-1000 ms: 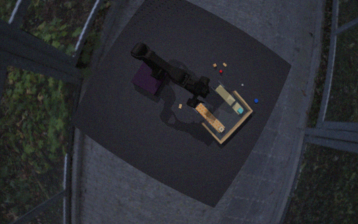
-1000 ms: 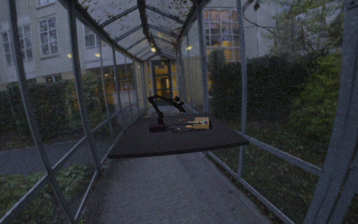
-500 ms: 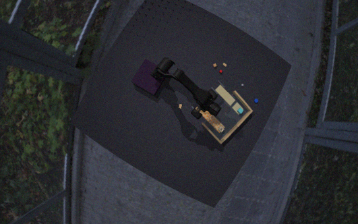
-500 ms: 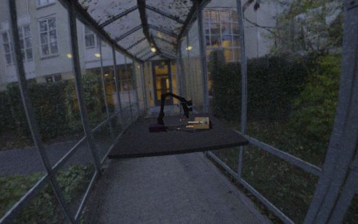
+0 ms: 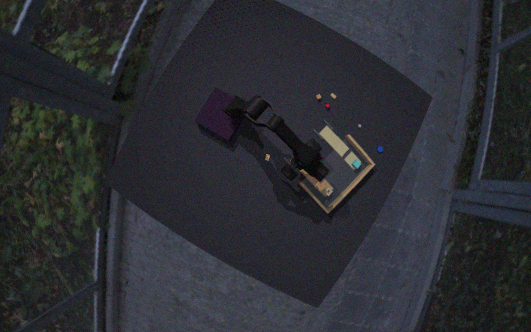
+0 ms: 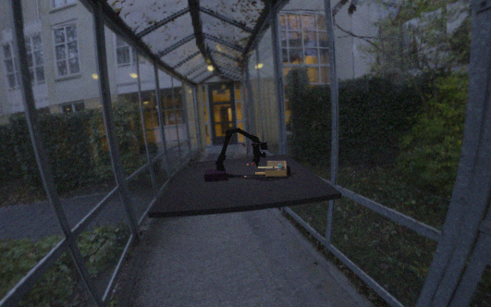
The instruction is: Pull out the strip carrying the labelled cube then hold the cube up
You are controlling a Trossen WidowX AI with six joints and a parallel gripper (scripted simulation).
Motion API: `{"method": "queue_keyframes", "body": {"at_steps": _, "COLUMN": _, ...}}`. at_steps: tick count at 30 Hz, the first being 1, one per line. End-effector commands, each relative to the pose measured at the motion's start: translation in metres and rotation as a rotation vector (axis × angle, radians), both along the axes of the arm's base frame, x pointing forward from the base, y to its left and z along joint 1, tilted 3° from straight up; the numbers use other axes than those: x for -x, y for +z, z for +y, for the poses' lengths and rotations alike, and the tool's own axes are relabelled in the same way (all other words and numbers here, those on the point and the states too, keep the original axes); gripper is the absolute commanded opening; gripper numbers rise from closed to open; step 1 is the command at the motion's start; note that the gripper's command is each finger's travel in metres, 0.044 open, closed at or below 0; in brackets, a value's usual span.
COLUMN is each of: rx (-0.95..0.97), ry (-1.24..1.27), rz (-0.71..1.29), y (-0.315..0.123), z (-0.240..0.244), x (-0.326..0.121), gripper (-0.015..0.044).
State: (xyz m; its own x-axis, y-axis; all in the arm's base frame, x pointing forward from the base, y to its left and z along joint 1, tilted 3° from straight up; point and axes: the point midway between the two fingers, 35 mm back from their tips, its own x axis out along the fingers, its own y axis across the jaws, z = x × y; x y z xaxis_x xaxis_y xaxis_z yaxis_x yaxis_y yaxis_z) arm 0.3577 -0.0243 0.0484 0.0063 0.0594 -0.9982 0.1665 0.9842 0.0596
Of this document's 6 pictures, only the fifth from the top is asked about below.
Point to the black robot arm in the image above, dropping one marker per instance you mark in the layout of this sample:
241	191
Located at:
308	157

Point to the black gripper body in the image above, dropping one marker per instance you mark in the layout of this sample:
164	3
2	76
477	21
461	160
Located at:
288	171

